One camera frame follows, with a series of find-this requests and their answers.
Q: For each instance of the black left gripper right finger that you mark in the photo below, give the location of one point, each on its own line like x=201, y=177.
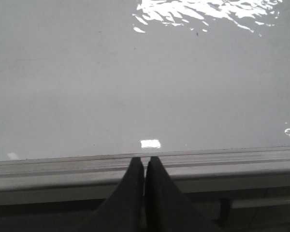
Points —
x=167, y=208

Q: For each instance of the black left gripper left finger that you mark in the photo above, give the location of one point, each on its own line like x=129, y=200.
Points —
x=121, y=212

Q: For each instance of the white whiteboard with frame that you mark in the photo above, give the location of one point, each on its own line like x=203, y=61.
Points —
x=85, y=85

